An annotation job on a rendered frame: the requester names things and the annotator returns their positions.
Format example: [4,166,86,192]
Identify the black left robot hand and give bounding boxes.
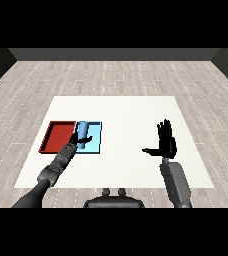
[68,130,94,146]

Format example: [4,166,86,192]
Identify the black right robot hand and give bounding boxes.
[141,118,178,160]

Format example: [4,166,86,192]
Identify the small blue can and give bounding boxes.
[76,121,92,150]

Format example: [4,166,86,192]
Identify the red shallow open box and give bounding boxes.
[38,120,77,155]

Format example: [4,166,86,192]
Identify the light blue shallow open box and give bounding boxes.
[72,120,103,155]

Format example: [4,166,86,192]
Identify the dark grey robot body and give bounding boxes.
[82,188,146,209]

